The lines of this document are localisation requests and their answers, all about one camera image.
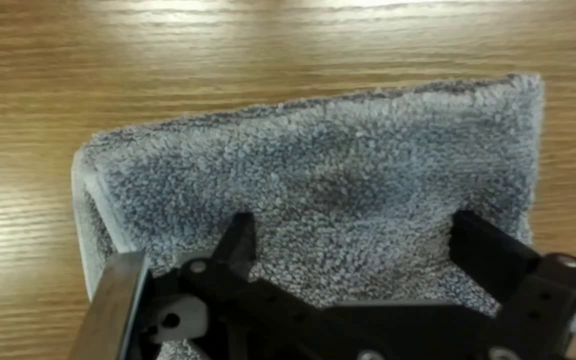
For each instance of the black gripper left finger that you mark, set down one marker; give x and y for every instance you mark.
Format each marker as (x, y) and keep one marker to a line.
(236, 248)

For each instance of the grey towel cloth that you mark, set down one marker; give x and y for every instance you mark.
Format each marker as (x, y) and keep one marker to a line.
(353, 195)

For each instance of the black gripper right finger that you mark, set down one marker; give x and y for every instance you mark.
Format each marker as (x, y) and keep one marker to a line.
(493, 259)

